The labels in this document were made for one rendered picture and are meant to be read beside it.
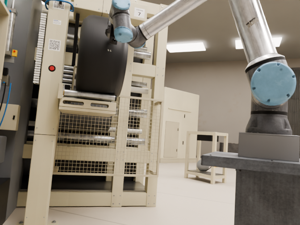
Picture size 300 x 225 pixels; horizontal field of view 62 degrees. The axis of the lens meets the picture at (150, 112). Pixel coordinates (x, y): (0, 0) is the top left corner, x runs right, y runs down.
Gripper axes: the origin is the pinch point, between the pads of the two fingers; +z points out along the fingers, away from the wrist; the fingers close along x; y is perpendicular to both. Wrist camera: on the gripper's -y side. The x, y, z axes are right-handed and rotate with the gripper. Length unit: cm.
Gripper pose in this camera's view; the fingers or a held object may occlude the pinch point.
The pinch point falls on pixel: (110, 39)
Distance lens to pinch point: 166.0
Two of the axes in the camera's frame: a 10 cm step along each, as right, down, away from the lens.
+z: -2.9, 1.9, 9.4
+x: -9.6, -0.9, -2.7
